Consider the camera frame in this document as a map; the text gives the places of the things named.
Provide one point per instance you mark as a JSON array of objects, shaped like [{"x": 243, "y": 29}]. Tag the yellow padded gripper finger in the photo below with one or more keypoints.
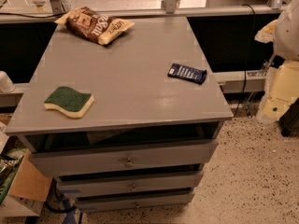
[{"x": 265, "y": 35}]

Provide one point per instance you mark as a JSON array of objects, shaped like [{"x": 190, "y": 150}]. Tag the brown chip bag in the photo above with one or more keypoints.
[{"x": 100, "y": 29}]

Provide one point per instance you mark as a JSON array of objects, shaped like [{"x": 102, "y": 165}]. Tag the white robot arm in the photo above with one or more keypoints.
[{"x": 283, "y": 32}]

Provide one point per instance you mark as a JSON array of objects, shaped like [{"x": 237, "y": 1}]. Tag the blue rxbar blueberry bar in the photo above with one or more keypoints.
[{"x": 187, "y": 73}]

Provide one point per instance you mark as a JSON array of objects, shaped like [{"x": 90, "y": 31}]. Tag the grey drawer cabinet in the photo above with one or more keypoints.
[{"x": 135, "y": 101}]

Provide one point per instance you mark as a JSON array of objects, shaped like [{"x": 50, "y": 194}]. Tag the middle grey drawer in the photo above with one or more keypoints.
[{"x": 130, "y": 184}]

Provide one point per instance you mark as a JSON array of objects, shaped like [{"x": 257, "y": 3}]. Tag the grey drawer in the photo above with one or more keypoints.
[
  {"x": 111, "y": 159},
  {"x": 136, "y": 201},
  {"x": 130, "y": 184}
]

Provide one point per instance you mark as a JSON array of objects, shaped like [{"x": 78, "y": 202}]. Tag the bottom grey drawer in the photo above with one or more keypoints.
[{"x": 136, "y": 201}]

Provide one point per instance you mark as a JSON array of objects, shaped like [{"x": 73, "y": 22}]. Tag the green yellow sponge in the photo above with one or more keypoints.
[{"x": 72, "y": 103}]

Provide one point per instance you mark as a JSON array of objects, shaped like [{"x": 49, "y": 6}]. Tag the top grey drawer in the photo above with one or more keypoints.
[{"x": 111, "y": 159}]

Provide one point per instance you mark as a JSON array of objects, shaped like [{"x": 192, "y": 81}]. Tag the white cylinder object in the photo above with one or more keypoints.
[{"x": 6, "y": 85}]

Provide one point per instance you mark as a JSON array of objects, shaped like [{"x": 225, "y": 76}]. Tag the cardboard box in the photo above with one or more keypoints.
[{"x": 26, "y": 189}]

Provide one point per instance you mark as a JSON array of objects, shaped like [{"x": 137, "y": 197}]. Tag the green snack bags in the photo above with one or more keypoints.
[{"x": 9, "y": 165}]

